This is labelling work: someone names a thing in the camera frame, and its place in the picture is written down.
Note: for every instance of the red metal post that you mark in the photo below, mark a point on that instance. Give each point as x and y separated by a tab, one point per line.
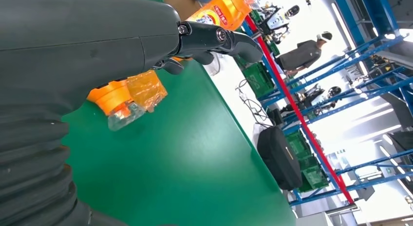
290	98

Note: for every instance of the blue metal shelving rack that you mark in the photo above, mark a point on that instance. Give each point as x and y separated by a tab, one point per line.
345	11

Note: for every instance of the white desk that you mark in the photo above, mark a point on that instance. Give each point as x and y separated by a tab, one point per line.
232	89

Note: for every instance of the green plastic crate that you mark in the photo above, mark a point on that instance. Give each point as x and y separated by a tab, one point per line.
258	79
306	166

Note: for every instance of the person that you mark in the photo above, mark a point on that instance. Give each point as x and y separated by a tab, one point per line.
300	55

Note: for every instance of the yellow taped cardboard sheet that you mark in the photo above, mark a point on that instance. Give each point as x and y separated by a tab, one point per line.
146	89

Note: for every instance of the brown cardboard box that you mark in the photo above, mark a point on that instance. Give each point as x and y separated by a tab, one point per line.
180	2

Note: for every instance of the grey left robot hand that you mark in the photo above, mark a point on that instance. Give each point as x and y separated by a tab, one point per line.
80	40

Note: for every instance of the black carrying case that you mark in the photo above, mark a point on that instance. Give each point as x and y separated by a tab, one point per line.
279	156

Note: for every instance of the black headed humanoid robot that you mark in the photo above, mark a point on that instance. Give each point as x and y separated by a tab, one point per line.
277	19
313	95

